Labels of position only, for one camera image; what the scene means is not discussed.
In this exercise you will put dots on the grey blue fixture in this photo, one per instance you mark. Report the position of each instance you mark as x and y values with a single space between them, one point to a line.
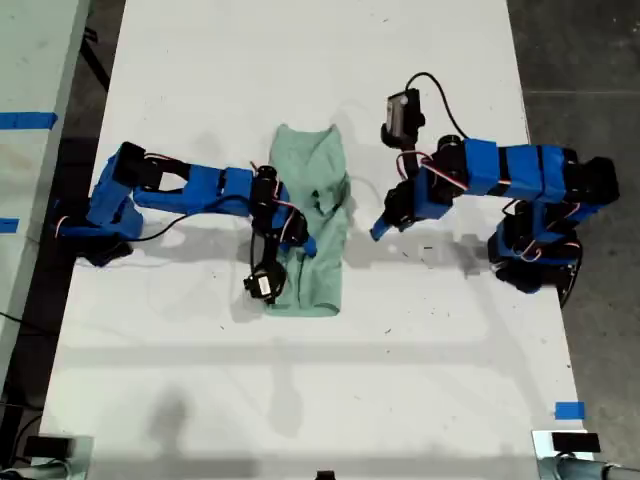
575 470

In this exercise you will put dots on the pale green T-shirt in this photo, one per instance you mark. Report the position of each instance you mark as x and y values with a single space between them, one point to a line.
325 260

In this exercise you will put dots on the pale side table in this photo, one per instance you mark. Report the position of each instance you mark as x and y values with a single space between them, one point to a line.
30 60

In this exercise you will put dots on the black camera stalk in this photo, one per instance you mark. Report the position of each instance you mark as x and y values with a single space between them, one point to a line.
281 277
411 155

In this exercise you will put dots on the small black object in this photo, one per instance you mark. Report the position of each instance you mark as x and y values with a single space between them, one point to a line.
325 475

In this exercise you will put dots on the black table brace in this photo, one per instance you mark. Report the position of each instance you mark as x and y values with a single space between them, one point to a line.
97 60

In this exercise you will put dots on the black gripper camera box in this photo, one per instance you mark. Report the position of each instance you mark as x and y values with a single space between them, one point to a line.
400 115
262 285

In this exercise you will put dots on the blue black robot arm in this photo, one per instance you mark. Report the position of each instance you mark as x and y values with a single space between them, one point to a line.
515 165
205 190

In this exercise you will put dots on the small black box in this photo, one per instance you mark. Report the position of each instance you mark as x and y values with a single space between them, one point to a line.
49 447
575 442

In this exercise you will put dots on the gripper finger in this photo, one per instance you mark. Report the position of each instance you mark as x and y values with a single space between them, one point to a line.
312 245
387 230
381 224
306 249

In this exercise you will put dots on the long blue tape strip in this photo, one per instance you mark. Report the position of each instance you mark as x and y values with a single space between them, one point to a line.
27 121

